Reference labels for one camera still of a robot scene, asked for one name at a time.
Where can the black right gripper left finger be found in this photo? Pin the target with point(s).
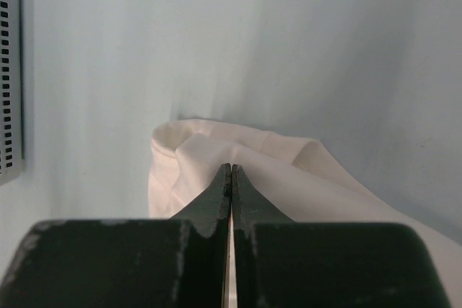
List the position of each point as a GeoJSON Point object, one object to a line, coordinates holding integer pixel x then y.
{"type": "Point", "coordinates": [177, 262]}

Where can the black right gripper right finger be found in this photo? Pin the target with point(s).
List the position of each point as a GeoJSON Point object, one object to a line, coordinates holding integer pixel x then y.
{"type": "Point", "coordinates": [283, 263]}

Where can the white floral print t-shirt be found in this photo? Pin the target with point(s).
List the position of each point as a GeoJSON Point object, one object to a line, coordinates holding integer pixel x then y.
{"type": "Point", "coordinates": [298, 175]}

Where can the white plastic laundry basket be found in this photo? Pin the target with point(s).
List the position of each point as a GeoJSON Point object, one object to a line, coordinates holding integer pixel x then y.
{"type": "Point", "coordinates": [12, 155]}

